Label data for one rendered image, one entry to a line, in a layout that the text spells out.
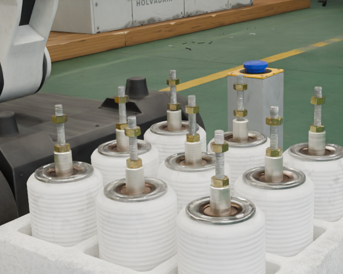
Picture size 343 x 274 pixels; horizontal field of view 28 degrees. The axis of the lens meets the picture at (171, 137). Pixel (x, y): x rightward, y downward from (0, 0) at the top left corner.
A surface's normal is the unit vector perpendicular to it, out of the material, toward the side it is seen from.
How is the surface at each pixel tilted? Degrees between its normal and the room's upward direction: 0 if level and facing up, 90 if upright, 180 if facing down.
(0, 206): 74
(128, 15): 90
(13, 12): 90
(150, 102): 45
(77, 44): 90
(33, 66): 106
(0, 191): 61
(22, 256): 90
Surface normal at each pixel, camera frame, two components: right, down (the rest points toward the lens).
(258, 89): -0.60, 0.25
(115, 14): 0.78, 0.15
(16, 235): -0.04, -0.96
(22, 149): 0.53, -0.57
